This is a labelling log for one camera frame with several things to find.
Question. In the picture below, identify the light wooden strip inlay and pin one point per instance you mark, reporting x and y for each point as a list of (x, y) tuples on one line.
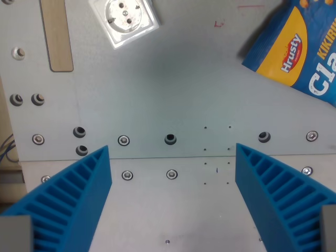
[(56, 36)]

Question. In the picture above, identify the silver countersunk screw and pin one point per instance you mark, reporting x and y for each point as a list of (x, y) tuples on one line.
[(46, 179), (307, 170), (123, 140), (172, 174), (127, 175), (38, 139), (312, 136)]

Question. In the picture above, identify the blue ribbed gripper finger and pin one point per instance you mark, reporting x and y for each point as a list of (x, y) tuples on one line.
[(65, 199), (275, 194)]

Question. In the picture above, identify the blue yellow Hrusty snack bag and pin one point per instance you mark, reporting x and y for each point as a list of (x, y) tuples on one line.
[(294, 50)]

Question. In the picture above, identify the white wall power socket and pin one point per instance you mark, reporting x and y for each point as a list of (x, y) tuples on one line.
[(126, 19)]

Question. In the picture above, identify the silver metal peg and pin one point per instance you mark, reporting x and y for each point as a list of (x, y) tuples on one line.
[(18, 53)]

